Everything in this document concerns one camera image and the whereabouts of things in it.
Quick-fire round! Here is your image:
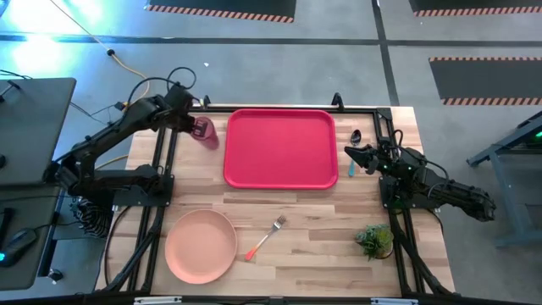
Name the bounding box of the blue-grey metal side table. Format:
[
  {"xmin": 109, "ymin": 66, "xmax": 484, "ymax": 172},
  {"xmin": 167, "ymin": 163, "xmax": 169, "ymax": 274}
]
[{"xmin": 466, "ymin": 110, "xmax": 542, "ymax": 249}]

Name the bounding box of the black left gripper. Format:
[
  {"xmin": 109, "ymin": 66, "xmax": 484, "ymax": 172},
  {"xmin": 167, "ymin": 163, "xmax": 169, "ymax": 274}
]
[{"xmin": 168, "ymin": 98, "xmax": 209, "ymax": 138}]

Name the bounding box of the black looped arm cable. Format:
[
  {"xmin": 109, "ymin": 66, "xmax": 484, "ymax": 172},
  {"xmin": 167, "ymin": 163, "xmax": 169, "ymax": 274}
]
[{"xmin": 125, "ymin": 66, "xmax": 198, "ymax": 109}]

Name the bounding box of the fork with orange handle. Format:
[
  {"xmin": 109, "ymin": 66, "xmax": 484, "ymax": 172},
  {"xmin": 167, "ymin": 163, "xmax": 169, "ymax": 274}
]
[{"xmin": 244, "ymin": 214, "xmax": 288, "ymax": 262}]

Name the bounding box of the peach round plate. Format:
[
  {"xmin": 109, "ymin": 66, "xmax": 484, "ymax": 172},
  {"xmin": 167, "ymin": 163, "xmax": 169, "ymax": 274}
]
[{"xmin": 164, "ymin": 208, "xmax": 239, "ymax": 286}]

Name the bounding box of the yellow floor cable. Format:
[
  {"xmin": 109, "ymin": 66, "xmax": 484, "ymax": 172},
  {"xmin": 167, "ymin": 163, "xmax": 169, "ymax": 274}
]
[{"xmin": 48, "ymin": 0, "xmax": 152, "ymax": 170}]

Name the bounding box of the black computer mouse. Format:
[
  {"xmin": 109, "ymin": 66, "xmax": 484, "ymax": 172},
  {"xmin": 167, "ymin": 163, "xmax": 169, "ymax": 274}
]
[{"xmin": 0, "ymin": 227, "xmax": 39, "ymax": 269}]

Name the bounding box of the black floor mat striped edge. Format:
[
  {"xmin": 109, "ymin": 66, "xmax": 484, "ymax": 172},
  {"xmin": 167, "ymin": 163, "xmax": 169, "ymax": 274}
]
[
  {"xmin": 429, "ymin": 56, "xmax": 542, "ymax": 107},
  {"xmin": 145, "ymin": 0, "xmax": 297, "ymax": 24},
  {"xmin": 408, "ymin": 0, "xmax": 542, "ymax": 18}
]

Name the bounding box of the small green potted plant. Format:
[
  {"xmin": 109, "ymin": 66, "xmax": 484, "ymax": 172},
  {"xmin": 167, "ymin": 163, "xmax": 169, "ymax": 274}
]
[{"xmin": 354, "ymin": 223, "xmax": 395, "ymax": 261}]

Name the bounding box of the red plastic tray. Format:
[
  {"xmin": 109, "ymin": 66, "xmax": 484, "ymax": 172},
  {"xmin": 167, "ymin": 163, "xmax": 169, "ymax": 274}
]
[{"xmin": 223, "ymin": 108, "xmax": 340, "ymax": 191}]

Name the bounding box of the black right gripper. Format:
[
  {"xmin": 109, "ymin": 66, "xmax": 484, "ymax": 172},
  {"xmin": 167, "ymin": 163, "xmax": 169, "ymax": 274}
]
[{"xmin": 344, "ymin": 145, "xmax": 399, "ymax": 175}]

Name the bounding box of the black coiled cable bundle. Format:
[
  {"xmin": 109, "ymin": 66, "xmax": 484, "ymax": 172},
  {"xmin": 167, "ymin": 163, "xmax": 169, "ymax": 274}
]
[{"xmin": 75, "ymin": 197, "xmax": 114, "ymax": 239}]

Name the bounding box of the pink translucent plastic cup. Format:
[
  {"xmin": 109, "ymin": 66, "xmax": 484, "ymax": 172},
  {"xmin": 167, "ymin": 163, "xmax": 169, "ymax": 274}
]
[{"xmin": 191, "ymin": 116, "xmax": 220, "ymax": 151}]

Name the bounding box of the silver metal bracket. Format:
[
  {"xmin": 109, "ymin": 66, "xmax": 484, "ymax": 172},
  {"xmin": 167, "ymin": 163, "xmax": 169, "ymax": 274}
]
[
  {"xmin": 133, "ymin": 296, "xmax": 183, "ymax": 305},
  {"xmin": 370, "ymin": 297, "xmax": 419, "ymax": 305}
]

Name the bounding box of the spoon with blue handle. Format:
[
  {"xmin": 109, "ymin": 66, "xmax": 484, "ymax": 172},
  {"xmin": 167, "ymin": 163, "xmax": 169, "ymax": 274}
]
[{"xmin": 347, "ymin": 129, "xmax": 362, "ymax": 178}]

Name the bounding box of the grey side desk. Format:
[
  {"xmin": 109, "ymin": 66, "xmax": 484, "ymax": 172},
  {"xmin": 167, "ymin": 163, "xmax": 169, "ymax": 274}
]
[{"xmin": 0, "ymin": 77, "xmax": 78, "ymax": 291}]

